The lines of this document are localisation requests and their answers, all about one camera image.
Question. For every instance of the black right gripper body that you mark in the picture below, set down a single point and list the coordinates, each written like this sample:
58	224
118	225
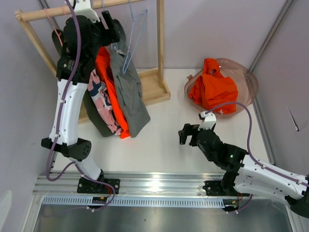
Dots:
203	152

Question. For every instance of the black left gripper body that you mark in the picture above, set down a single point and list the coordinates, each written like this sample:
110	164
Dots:
104	37

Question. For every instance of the orange shorts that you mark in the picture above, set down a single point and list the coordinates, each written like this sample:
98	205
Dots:
104	71
211	88

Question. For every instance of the grey shorts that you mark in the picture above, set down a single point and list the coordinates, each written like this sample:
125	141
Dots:
128	90

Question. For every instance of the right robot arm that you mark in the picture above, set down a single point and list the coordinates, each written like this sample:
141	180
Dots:
249	175

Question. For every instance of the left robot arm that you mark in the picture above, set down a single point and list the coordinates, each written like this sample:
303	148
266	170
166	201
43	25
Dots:
82	41

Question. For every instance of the pink patterned shorts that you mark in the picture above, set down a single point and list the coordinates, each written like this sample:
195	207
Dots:
99	95

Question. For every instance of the dark olive shorts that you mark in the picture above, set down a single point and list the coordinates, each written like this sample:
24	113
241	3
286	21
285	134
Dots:
93	115

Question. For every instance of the wooden clothes rack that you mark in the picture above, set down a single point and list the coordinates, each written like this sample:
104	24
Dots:
154	87

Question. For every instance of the pink translucent plastic basin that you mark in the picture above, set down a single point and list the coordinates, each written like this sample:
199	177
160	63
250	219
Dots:
245	80

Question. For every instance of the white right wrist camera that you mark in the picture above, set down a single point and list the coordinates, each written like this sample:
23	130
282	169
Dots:
208	121

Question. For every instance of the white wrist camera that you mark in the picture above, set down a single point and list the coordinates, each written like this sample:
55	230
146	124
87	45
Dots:
84	8
208	121

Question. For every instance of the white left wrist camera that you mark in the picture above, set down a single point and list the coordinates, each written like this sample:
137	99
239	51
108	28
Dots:
84	8

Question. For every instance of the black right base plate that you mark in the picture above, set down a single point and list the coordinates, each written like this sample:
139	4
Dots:
213	188

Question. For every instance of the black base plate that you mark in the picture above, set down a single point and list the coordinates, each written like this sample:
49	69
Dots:
213	188
86	186

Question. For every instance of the pink wire hanger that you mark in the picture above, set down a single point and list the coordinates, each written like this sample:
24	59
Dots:
54	26

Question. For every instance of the aluminium mounting rail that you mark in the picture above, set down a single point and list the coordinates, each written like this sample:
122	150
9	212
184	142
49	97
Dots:
135	184

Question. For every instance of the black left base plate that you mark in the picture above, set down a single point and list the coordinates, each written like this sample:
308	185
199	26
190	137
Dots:
86	186

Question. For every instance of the white slotted cable duct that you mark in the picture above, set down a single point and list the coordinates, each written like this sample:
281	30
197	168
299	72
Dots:
135	201

